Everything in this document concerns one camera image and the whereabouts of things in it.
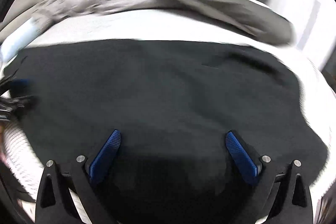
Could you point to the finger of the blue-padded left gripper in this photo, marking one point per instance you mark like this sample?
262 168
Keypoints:
20 84

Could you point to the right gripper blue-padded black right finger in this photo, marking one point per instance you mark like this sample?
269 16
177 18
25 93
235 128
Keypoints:
279 193

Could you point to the black pants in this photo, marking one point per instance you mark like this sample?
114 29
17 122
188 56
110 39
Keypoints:
173 102

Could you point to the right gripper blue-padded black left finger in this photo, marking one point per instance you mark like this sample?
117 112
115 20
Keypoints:
82 175

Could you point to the light blue pillow roll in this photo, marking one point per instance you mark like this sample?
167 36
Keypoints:
19 39

